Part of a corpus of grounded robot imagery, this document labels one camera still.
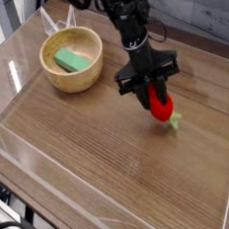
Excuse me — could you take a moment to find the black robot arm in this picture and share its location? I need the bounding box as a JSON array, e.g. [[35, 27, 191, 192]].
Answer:
[[101, 0, 179, 111]]

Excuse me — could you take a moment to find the clear acrylic tray wall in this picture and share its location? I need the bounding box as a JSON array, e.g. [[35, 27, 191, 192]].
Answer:
[[0, 11, 229, 229]]

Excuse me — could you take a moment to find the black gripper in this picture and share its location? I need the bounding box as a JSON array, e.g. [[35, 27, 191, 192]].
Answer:
[[114, 49, 180, 111]]

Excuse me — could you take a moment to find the red plush strawberry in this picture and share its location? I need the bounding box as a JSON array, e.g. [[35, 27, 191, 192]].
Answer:
[[147, 84, 181, 130]]

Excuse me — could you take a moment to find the black cable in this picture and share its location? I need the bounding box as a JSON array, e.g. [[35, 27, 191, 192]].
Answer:
[[65, 0, 169, 53]]

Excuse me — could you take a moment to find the wooden bowl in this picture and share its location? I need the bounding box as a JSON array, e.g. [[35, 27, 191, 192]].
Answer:
[[39, 27, 104, 94]]

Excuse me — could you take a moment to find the green block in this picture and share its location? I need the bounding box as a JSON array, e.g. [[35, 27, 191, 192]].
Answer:
[[53, 47, 91, 72]]

